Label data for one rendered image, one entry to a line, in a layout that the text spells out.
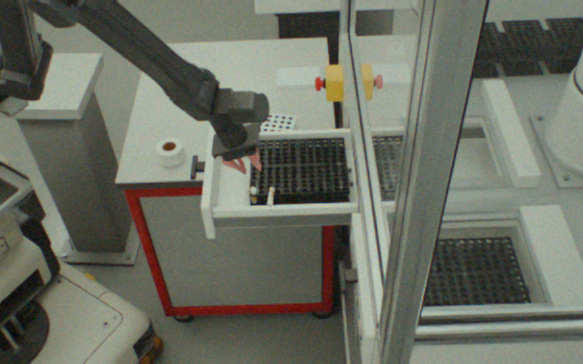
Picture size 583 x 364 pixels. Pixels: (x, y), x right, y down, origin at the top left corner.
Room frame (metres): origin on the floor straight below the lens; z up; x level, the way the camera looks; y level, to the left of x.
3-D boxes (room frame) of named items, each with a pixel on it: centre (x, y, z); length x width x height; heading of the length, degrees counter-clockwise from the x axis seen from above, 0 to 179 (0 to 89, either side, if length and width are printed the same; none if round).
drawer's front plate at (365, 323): (0.71, -0.13, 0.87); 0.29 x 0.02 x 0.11; 179
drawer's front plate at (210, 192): (1.03, 0.17, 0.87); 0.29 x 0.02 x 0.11; 179
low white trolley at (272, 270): (1.44, 0.15, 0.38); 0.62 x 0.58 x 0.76; 179
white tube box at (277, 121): (1.30, 0.04, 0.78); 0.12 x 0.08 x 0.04; 76
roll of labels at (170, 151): (1.22, 0.31, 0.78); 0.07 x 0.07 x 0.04
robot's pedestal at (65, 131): (1.60, 0.73, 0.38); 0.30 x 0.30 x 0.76; 85
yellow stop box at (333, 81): (1.36, -0.13, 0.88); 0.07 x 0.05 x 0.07; 179
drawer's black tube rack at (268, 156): (1.03, -0.03, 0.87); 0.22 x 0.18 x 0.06; 89
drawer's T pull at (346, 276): (0.71, -0.11, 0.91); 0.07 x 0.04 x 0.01; 179
